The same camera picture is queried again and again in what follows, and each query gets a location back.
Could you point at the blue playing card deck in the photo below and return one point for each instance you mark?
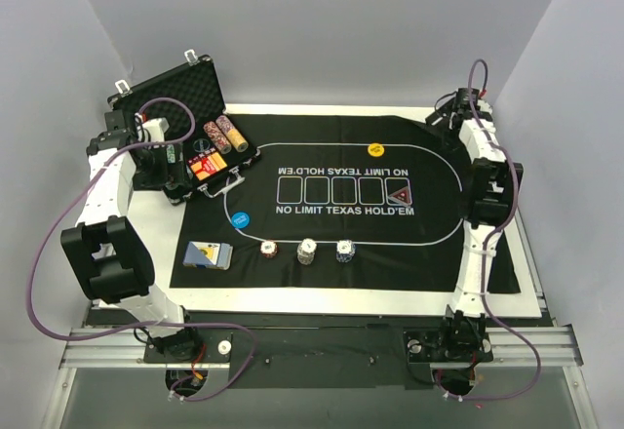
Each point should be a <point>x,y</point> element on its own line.
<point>208,255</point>

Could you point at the dark red chip roll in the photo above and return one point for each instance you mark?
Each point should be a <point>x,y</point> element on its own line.
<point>217,137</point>

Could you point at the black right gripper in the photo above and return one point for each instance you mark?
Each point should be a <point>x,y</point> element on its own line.
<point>443,114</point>

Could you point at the aluminium mounting rail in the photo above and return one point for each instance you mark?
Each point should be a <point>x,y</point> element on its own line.
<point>557,347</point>

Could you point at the white table board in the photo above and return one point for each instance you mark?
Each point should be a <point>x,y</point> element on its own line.
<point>158,224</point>

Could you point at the blue blind button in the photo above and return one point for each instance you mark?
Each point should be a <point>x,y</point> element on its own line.
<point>240,220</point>

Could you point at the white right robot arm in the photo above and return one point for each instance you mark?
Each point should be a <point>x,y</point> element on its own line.
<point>488,200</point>

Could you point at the red yellow card box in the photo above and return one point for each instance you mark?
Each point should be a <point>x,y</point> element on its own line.
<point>206,165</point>

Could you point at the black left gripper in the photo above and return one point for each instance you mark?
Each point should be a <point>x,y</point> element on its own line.
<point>172,171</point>

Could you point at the yellow dealer button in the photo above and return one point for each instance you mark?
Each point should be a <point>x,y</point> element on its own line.
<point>376,150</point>

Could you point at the blue poker chip stack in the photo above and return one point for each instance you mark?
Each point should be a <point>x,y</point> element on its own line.
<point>345,251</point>

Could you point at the black poker felt mat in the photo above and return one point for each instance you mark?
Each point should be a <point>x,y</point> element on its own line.
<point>315,179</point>

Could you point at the clear round button in case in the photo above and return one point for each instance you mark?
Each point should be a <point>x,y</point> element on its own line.
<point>201,145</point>

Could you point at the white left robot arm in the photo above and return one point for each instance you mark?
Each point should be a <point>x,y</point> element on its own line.
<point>108,258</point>

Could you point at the black aluminium poker case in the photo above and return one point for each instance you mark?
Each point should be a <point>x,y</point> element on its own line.
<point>186,97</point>

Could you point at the red poker chip stack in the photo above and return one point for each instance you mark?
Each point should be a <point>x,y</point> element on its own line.
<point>269,248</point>

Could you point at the tan chip roll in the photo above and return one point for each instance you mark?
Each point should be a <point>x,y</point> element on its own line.
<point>233,135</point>

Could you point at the grey poker chip stack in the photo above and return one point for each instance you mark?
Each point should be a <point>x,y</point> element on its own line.
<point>306,251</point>

